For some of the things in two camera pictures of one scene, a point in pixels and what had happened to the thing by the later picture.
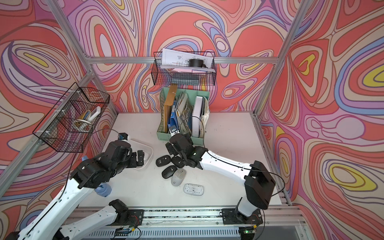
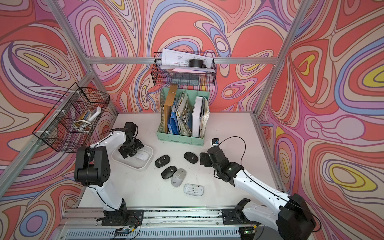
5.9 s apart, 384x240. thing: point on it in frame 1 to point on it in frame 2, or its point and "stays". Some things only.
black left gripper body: x=130 y=161 to x=126 y=149
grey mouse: x=178 y=177 stays
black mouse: x=163 y=160 stays
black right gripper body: x=171 y=148 to x=216 y=167
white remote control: x=93 y=114 stays
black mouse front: x=169 y=171 stays
